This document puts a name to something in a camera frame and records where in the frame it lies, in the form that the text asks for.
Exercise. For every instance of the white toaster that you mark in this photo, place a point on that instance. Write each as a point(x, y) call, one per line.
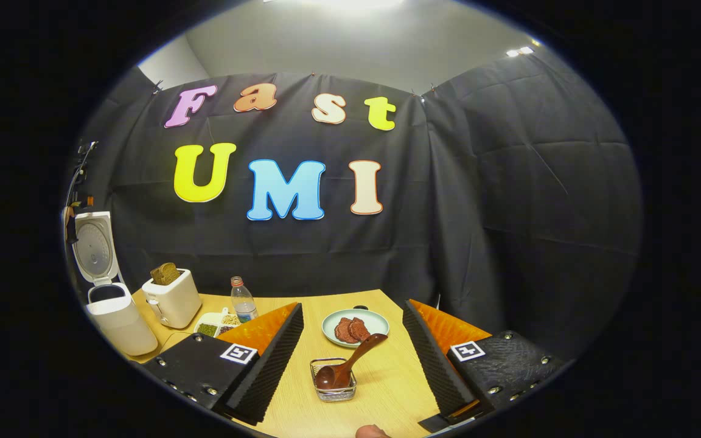
point(174, 304)

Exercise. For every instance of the pale green plate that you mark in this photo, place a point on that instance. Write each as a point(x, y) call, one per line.
point(378, 322)

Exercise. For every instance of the clear plastic bottle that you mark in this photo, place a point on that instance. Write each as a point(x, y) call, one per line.
point(244, 307)

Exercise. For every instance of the reddish brown meat slice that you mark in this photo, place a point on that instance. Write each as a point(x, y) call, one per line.
point(361, 328)
point(344, 331)

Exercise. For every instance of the white divided bean dish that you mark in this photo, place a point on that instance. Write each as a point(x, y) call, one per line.
point(207, 328)

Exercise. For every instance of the white rice cooker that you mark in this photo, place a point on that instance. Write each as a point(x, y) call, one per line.
point(119, 322)

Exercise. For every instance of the small ceiling light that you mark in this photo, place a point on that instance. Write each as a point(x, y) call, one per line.
point(519, 52)

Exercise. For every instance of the brown wooden spoon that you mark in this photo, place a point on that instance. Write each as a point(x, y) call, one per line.
point(350, 362)

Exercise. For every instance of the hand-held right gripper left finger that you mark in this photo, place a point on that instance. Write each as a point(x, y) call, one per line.
point(265, 371)

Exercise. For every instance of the brown bread slice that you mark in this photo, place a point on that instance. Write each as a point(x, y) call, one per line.
point(159, 275)
point(173, 272)

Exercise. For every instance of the ceiling light panel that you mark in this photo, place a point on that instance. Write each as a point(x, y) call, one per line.
point(338, 3)

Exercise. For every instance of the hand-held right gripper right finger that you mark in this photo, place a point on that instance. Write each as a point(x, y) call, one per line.
point(435, 371)

